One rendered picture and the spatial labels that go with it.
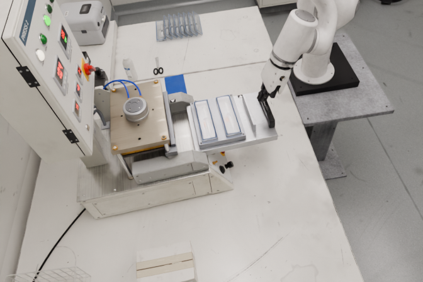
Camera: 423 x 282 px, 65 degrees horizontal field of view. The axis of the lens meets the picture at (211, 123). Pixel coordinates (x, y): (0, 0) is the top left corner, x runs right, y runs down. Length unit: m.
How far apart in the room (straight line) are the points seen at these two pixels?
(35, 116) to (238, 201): 0.77
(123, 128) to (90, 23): 0.93
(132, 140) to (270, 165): 0.59
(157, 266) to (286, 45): 0.79
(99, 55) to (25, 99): 1.10
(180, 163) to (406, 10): 3.00
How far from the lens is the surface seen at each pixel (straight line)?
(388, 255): 2.16
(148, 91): 1.17
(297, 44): 1.00
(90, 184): 1.24
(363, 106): 1.63
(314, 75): 1.63
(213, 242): 1.24
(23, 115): 0.90
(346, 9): 1.41
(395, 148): 2.51
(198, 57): 1.81
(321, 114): 1.55
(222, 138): 1.14
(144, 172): 1.11
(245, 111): 1.25
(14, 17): 0.79
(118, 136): 1.08
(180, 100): 1.27
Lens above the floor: 1.93
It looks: 52 degrees down
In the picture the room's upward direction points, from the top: 8 degrees counter-clockwise
